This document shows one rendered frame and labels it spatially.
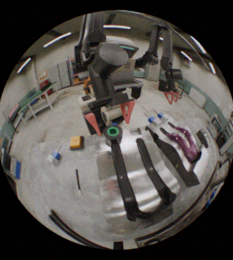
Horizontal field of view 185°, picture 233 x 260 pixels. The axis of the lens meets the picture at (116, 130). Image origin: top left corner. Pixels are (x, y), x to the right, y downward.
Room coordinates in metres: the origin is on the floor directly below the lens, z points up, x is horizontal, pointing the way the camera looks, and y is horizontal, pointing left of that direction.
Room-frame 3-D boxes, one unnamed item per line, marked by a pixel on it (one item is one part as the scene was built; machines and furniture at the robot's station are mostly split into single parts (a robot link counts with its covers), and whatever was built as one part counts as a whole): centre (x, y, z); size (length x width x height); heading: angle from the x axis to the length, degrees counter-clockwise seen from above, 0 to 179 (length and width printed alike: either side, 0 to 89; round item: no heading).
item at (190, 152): (0.16, -0.40, 0.90); 0.26 x 0.18 x 0.08; 29
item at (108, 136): (0.21, 0.01, 0.91); 0.08 x 0.08 x 0.04
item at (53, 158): (0.12, 0.34, 0.83); 0.13 x 0.05 x 0.05; 164
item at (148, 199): (0.00, -0.08, 0.87); 0.50 x 0.26 x 0.14; 12
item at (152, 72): (5.81, -2.59, 0.98); 1.00 x 0.47 x 1.95; 102
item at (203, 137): (0.18, -0.86, 0.84); 0.20 x 0.15 x 0.07; 12
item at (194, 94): (3.82, -6.19, 0.47); 1.52 x 0.77 x 0.94; 12
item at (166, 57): (0.48, -0.30, 1.40); 0.11 x 0.06 x 0.43; 121
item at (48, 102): (2.12, 3.59, 0.51); 2.40 x 1.13 x 1.02; 106
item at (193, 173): (0.16, -0.41, 0.86); 0.50 x 0.26 x 0.11; 29
